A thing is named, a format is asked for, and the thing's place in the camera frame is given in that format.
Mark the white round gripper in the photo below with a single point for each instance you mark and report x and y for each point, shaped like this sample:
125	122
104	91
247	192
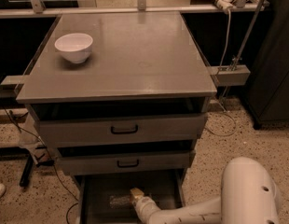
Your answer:
144	202

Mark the clear plastic water bottle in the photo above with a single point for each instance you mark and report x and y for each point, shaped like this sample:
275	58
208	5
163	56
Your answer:
120	201

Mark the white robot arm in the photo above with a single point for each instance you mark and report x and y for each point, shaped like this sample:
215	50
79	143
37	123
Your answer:
249	195

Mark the open bottom grey drawer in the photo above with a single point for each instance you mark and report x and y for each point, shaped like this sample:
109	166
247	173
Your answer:
164	187

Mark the middle grey drawer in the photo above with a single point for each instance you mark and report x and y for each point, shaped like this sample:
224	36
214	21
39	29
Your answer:
126	162

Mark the grey drawer cabinet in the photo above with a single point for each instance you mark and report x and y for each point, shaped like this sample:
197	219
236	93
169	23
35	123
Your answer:
141	65

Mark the top grey drawer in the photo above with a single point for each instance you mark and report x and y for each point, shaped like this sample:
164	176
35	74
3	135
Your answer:
113	131

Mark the black floor stand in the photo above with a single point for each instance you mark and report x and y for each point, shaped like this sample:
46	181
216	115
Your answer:
42	160

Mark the white ceramic bowl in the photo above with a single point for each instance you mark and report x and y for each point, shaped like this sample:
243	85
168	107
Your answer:
74	48

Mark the dark side cabinet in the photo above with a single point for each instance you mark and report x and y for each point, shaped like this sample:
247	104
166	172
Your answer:
266	93

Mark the diagonal metal rod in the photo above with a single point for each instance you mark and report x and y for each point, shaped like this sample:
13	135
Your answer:
235	61

